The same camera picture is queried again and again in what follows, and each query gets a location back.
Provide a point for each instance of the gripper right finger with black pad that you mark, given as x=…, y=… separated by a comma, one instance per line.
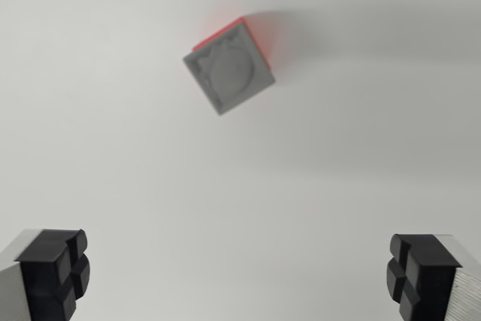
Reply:
x=432, y=279

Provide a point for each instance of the grey embossed cube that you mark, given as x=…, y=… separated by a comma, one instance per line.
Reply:
x=230, y=69

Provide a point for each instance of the red embossed cube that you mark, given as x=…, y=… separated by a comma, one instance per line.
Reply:
x=263, y=44

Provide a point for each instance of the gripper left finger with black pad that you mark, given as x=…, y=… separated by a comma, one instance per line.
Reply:
x=41, y=279

